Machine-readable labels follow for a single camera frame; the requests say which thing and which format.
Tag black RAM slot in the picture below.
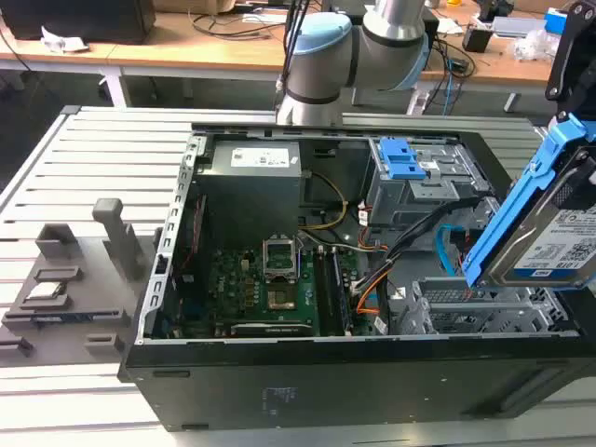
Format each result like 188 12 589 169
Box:
313 247 334 337
329 246 353 336

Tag black open PC case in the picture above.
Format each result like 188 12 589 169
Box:
118 121 596 432

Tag clear plastic bags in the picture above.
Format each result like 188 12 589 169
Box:
510 28 562 62

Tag white crumpled paper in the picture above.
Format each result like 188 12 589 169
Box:
39 25 90 52

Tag RAM stick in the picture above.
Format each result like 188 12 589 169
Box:
3 313 128 326

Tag large black box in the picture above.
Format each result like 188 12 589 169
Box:
0 0 157 46

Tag metal disk bay cage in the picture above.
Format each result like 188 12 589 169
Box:
366 138 494 230

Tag black disk wire bundle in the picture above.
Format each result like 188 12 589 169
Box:
351 198 481 292

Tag black cables on desk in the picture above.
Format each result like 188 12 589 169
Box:
191 10 299 38

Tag black graphics card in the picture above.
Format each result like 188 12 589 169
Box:
229 320 314 338

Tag wooden desk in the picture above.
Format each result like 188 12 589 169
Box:
0 8 560 88

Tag silver CPU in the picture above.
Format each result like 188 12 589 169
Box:
25 281 67 302

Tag hard disk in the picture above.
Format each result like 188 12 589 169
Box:
462 113 596 292

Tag blue box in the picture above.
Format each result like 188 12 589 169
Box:
544 6 572 34

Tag green motherboard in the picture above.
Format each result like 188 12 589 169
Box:
176 244 388 339

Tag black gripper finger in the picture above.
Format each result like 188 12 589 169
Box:
544 0 589 104

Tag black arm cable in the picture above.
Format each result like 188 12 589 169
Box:
277 0 312 102

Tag metal expansion slot bracket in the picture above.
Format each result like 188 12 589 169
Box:
412 277 567 335

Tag orange wire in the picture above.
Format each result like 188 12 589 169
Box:
356 268 390 318

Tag blue disk wire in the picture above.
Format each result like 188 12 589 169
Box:
434 223 467 267

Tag blue empty disk carrier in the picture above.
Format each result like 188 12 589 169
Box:
378 137 427 181

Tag CPU socket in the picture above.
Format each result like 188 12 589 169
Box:
262 236 300 284

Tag small black box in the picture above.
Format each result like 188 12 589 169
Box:
462 24 494 53

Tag grey power supply unit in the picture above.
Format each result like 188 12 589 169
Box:
192 139 305 251

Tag grey parts rack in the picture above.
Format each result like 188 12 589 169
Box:
0 197 162 370

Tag yellow power wire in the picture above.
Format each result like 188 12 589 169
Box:
298 170 349 230

